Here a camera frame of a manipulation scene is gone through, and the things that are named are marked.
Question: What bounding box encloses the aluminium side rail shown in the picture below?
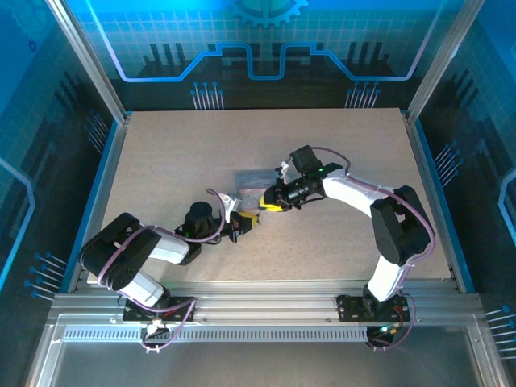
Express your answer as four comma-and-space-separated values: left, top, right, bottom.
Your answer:
66, 112, 132, 293
404, 110, 468, 293

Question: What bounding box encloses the cartoon print tin box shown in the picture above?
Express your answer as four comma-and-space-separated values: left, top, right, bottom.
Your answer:
235, 169, 280, 211

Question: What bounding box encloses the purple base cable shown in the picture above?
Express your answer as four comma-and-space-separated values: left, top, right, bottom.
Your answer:
368, 296, 416, 352
139, 302, 198, 355

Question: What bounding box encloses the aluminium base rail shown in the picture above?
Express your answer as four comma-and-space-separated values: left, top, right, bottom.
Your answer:
52, 277, 481, 328

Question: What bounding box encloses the slotted grey cable duct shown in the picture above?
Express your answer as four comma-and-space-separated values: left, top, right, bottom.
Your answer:
64, 327, 370, 343

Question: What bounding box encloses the aluminium frame post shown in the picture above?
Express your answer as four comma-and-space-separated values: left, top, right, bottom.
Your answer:
44, 0, 132, 124
405, 0, 487, 124

